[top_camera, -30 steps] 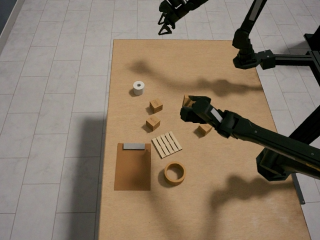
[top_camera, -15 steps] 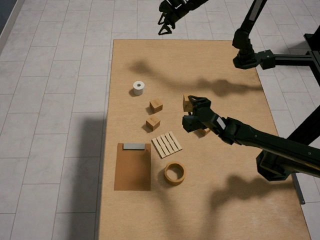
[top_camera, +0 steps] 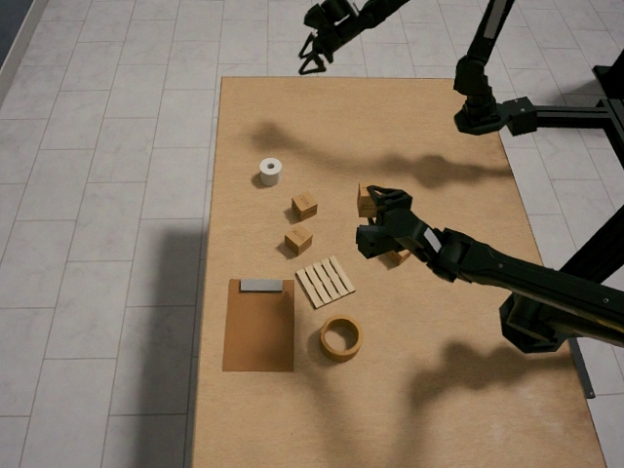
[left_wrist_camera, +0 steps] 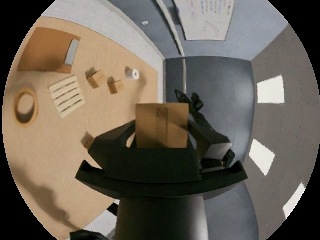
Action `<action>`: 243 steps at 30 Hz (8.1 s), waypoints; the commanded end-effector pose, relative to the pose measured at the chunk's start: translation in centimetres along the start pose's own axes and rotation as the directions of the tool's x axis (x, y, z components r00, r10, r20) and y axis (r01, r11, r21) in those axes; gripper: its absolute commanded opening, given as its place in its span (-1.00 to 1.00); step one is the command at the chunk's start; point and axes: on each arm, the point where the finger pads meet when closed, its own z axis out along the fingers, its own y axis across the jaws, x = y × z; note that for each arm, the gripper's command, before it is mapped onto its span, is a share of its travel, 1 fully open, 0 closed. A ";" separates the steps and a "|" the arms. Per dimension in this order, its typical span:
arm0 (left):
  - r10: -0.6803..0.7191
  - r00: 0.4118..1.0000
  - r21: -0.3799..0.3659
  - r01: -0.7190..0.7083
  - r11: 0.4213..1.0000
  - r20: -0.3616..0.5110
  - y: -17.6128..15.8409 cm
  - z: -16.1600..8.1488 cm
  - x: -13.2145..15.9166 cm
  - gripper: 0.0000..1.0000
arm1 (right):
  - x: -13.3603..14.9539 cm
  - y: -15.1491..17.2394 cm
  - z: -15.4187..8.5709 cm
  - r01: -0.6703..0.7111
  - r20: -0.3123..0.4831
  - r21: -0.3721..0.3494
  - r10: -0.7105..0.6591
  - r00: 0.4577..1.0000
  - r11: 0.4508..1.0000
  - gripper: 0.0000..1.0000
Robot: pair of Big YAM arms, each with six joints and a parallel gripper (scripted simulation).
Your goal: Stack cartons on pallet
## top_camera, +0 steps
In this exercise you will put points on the brown clipboard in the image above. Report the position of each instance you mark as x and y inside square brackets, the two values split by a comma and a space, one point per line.
[259, 324]

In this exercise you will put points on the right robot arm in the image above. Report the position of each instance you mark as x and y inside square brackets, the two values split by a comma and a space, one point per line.
[469, 73]

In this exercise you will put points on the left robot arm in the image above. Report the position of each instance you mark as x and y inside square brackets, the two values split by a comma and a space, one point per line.
[459, 256]

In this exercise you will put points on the small square wooden pallet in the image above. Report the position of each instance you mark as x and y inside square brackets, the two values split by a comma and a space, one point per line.
[324, 283]

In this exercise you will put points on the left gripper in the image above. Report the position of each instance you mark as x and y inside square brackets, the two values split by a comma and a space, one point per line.
[398, 198]

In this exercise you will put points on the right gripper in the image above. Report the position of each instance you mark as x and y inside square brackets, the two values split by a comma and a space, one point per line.
[317, 49]

